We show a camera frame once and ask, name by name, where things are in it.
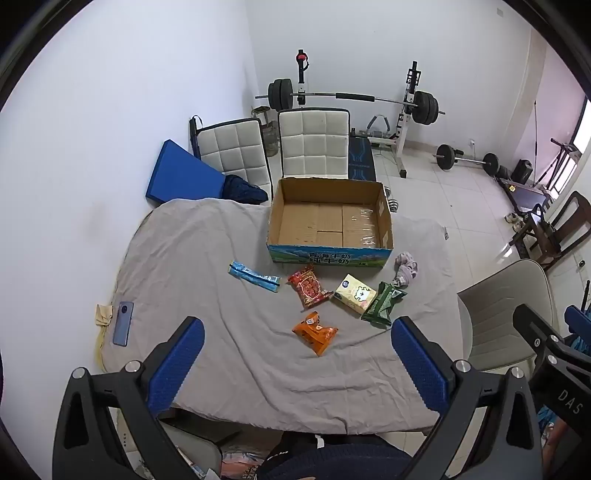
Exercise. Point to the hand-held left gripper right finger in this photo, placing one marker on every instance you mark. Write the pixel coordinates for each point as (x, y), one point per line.
(420, 369)

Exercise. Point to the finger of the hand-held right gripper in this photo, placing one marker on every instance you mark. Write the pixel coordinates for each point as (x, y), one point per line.
(533, 325)
(577, 319)

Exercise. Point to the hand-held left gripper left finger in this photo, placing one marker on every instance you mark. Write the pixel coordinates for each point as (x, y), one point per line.
(178, 364)

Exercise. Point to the beige plastic chair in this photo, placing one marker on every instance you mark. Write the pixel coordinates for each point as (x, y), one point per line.
(503, 304)

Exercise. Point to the blue smartphone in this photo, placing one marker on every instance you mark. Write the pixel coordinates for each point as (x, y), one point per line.
(123, 324)

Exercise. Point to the green wet wipes pack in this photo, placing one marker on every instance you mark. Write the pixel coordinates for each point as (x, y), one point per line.
(383, 305)

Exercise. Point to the beige cloth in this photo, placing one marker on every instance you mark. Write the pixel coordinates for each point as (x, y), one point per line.
(103, 314)

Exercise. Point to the brown wooden chair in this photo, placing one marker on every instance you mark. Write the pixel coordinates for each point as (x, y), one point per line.
(551, 230)

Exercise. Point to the grey pink socks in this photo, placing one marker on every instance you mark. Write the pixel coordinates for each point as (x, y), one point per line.
(406, 270)

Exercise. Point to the yellow tissue pack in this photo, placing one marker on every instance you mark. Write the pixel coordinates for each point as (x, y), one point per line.
(354, 293)

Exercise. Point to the pair of white shoes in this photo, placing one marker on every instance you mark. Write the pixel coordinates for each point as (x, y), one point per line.
(515, 220)

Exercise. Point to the orange snack packet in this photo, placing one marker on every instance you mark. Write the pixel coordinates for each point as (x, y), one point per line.
(316, 333)

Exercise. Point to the grey table cloth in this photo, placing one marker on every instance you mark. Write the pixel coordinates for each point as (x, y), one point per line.
(207, 258)

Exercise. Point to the blue snack packet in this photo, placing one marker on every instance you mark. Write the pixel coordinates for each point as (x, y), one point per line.
(254, 276)

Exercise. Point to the person's dark navy clothing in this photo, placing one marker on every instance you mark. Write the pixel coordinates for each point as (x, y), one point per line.
(332, 461)

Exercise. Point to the red snack packet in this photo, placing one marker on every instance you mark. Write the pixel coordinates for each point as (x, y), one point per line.
(308, 286)

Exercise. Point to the black speaker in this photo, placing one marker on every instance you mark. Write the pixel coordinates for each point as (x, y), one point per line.
(523, 171)

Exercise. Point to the small chrome dumbbell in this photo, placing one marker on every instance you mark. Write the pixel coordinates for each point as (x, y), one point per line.
(393, 199)

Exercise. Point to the open cardboard box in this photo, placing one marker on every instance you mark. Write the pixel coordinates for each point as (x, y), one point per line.
(323, 226)

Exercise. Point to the short barbell with black plates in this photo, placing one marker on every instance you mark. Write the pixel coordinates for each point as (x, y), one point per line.
(466, 160)

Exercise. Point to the dark blue garment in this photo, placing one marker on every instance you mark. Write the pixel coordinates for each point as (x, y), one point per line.
(242, 189)

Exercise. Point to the blue foam mat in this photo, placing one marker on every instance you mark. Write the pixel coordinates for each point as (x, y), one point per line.
(184, 173)

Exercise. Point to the black weight bench pad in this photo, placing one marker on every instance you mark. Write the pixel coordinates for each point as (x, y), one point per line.
(361, 159)

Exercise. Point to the white padded chair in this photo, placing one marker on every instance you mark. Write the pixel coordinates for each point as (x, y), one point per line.
(314, 143)
(235, 150)

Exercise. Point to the white barbell rack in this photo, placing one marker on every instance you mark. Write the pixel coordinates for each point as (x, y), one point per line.
(406, 134)

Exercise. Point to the glass jar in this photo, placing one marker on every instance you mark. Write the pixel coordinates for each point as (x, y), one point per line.
(270, 138)

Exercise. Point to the grey exercise device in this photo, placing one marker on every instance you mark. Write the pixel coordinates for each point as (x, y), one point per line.
(378, 125)

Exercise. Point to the long barbell with black plates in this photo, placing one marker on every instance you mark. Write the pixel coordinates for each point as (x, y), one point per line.
(355, 97)

